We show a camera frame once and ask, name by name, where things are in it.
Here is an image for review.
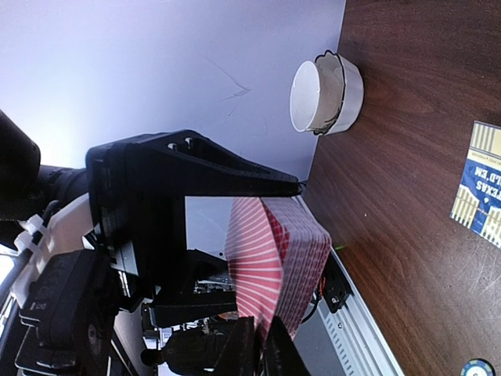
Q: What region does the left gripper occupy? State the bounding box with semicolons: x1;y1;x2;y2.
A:
85;130;301;326

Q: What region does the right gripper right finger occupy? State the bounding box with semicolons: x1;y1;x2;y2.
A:
262;316;311;376

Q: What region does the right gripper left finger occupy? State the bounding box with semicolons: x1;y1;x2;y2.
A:
207;316;255;376

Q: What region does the red-backed card deck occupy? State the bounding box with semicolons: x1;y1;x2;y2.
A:
225;197;331;338

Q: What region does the green chip stack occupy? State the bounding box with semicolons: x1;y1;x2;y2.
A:
460;358;496;376

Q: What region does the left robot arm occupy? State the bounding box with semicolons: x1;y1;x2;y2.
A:
1;116;301;375

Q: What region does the person in background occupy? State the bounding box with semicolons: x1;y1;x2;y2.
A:
140;330;207;375

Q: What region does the white ceramic bowl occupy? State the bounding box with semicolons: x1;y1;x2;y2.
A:
290;56;344;133

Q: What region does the scalloped white bowl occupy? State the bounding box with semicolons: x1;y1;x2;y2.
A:
314;50;364;136

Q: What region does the gold card box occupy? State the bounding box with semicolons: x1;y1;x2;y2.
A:
449;121;501;247

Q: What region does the aluminium front rail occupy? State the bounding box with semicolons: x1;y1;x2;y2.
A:
293;195;406;376

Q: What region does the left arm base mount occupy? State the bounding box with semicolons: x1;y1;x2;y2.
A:
303;253;352;322

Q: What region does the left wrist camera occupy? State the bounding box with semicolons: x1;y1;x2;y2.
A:
15;249;121;375

